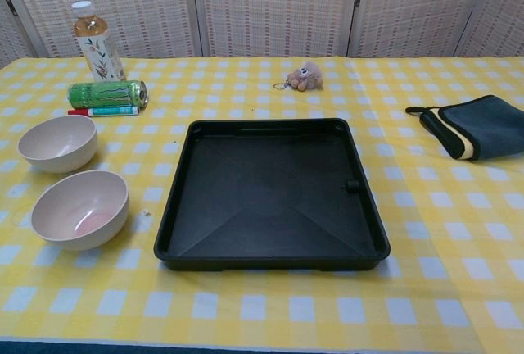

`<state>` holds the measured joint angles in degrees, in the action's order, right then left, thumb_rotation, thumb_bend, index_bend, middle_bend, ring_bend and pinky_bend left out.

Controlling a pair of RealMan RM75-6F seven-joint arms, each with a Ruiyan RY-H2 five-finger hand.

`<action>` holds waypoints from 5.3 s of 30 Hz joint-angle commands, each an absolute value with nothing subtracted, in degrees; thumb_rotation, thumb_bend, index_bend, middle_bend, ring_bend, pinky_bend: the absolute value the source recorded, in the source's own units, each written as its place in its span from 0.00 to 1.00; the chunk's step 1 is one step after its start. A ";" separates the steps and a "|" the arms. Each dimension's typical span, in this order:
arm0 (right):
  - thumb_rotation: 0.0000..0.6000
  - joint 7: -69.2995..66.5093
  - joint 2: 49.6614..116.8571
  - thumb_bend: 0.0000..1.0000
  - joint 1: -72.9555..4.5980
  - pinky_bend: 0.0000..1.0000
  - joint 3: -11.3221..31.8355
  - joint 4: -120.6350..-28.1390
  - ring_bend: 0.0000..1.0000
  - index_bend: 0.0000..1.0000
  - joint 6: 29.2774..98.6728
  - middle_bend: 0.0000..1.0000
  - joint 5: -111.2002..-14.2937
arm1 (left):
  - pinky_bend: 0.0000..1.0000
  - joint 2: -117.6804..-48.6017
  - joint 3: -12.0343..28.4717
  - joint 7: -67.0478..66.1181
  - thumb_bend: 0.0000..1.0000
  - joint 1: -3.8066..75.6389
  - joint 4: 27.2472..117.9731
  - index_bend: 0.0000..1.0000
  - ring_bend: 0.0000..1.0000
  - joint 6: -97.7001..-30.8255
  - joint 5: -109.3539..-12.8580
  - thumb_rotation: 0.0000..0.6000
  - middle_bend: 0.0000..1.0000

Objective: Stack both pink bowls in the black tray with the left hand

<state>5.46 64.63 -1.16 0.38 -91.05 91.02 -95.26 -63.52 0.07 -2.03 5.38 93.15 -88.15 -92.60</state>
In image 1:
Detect beige bowl with pink bottom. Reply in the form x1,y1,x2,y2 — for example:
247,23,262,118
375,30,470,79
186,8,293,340
30,170,130,252

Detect plain beige bowl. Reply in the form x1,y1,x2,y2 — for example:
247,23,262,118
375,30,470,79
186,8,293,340
17,115,99,174

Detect black square plastic tray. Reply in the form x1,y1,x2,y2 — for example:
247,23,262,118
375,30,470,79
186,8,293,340
153,117,391,272

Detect woven folding screen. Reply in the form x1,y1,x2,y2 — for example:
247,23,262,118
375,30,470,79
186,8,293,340
0,0,524,60

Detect yellow white checked tablecloth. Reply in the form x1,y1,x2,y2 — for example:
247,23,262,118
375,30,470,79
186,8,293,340
0,56,524,351

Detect marker pen with red cap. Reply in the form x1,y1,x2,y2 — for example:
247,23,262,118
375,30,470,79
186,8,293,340
67,106,142,118

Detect green energy drink can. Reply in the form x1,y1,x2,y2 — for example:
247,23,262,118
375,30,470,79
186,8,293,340
67,79,148,110

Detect tea bottle with white cap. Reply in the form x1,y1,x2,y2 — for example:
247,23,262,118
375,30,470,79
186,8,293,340
71,0,126,83

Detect folded grey cloth, yellow trim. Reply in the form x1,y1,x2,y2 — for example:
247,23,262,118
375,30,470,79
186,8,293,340
404,94,524,161

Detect brown plush bear keychain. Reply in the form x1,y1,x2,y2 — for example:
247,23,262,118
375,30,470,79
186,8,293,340
273,61,325,93

